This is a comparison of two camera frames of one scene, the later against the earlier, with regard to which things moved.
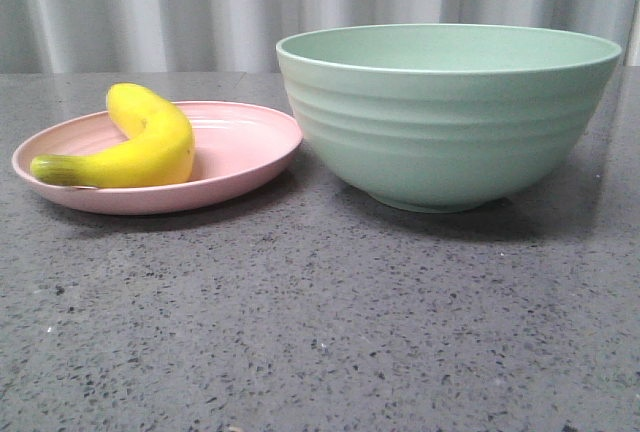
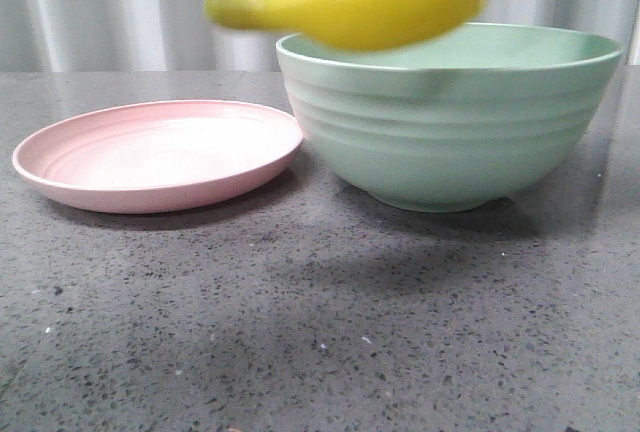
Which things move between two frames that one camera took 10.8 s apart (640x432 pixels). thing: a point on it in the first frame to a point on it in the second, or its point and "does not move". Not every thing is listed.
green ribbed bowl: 444,117 does not move
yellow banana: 160,152 to 366,1
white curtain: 65,13 does not move
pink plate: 235,147 does not move
